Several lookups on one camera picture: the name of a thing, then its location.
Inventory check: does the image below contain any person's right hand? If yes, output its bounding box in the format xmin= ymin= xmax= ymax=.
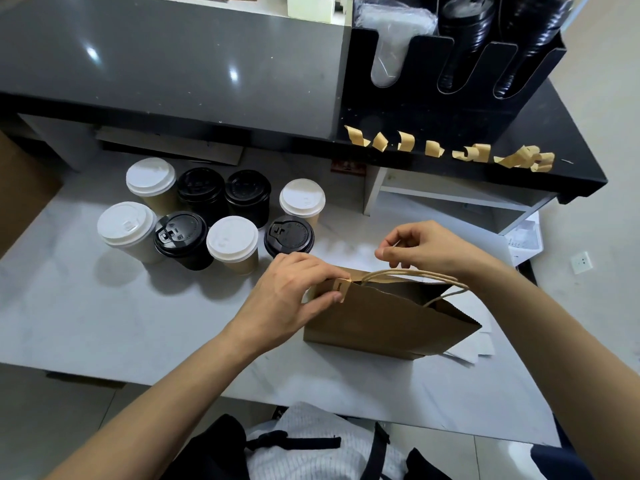
xmin=375 ymin=219 xmax=491 ymax=286

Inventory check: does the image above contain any person's left hand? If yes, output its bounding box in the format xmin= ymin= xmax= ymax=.
xmin=225 ymin=253 xmax=351 ymax=361

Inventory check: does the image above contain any brown paper bag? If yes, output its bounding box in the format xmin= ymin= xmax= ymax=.
xmin=0 ymin=131 xmax=61 ymax=258
xmin=304 ymin=269 xmax=483 ymax=361

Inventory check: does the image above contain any stack of white paper sheets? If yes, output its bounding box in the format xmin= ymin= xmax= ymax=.
xmin=443 ymin=331 xmax=496 ymax=366

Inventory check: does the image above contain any group of lidded coffee cups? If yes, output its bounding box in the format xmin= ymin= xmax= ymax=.
xmin=97 ymin=157 xmax=327 ymax=273

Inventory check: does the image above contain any person's left forearm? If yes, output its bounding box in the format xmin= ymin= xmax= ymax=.
xmin=45 ymin=329 xmax=266 ymax=480

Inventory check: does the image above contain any person's right forearm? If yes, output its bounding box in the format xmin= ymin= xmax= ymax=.
xmin=465 ymin=245 xmax=640 ymax=480

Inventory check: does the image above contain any person's white shirt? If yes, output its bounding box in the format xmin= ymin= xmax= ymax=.
xmin=245 ymin=401 xmax=411 ymax=480

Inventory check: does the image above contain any white small appliance on floor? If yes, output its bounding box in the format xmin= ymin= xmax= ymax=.
xmin=505 ymin=209 xmax=544 ymax=268

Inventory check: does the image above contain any row of tan tape strips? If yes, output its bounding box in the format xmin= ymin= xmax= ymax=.
xmin=345 ymin=125 xmax=556 ymax=174

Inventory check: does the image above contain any black acrylic organizer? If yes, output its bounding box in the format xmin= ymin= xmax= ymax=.
xmin=343 ymin=0 xmax=569 ymax=146

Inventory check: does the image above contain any black body harness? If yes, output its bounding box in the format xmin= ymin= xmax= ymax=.
xmin=160 ymin=413 xmax=451 ymax=480

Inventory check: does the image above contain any plastic wrapped white pack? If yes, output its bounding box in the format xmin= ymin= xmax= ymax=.
xmin=355 ymin=3 xmax=439 ymax=89

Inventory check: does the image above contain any white box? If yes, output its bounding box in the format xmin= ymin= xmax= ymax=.
xmin=287 ymin=0 xmax=338 ymax=23

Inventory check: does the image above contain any white support panel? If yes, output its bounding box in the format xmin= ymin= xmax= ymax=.
xmin=18 ymin=115 xmax=96 ymax=171

